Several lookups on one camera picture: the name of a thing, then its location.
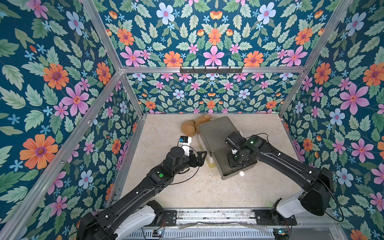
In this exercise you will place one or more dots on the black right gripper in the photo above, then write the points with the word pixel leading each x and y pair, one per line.
pixel 237 159

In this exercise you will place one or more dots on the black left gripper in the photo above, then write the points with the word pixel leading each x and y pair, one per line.
pixel 198 161

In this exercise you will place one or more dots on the grey three-drawer cabinet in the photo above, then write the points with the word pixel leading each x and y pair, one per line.
pixel 213 134

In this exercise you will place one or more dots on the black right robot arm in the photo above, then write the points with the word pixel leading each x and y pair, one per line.
pixel 316 187

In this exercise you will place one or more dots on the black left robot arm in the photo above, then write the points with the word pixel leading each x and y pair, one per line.
pixel 104 225

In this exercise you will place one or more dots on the yellow bottom drawer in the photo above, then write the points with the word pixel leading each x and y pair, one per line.
pixel 210 162

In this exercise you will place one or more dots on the brown plush teddy bear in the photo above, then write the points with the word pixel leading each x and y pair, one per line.
pixel 191 128

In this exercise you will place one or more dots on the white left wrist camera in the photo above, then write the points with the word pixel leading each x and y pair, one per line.
pixel 184 142

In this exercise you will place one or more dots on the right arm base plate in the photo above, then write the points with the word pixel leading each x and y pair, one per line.
pixel 271 217

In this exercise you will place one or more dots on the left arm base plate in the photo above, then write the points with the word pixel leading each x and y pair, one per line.
pixel 163 218

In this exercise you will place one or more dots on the aluminium front rail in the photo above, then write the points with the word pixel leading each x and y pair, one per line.
pixel 238 224

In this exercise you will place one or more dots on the black wall hook rack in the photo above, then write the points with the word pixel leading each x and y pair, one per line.
pixel 210 70

